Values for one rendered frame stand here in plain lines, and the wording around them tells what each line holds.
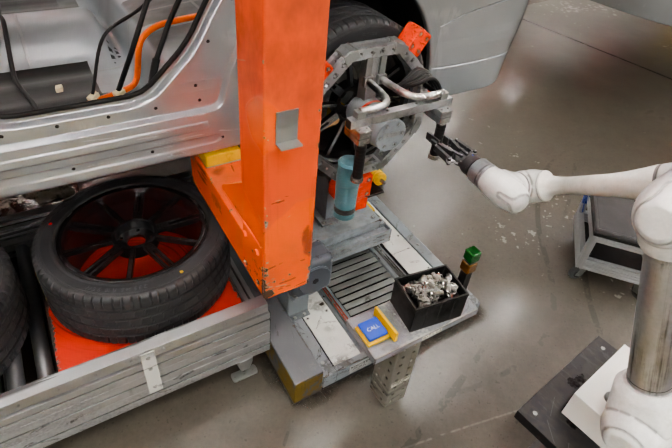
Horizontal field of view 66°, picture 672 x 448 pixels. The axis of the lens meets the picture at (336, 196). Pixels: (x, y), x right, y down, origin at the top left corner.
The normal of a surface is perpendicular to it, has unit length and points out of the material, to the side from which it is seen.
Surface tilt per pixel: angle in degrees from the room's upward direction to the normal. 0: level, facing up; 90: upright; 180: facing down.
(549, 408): 0
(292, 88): 90
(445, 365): 0
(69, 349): 0
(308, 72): 90
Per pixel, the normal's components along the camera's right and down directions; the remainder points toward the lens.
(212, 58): 0.51, 0.57
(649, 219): -0.76, 0.22
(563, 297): 0.08, -0.78
